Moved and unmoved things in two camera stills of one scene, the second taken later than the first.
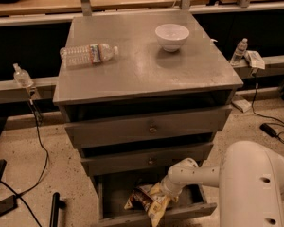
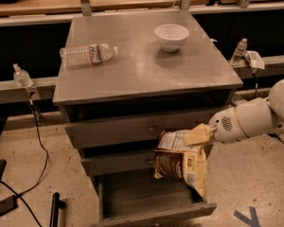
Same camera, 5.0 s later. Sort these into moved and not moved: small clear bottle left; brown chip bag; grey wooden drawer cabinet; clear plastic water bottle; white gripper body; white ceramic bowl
Moved: brown chip bag; white gripper body
Not moved: small clear bottle left; clear plastic water bottle; white ceramic bowl; grey wooden drawer cabinet
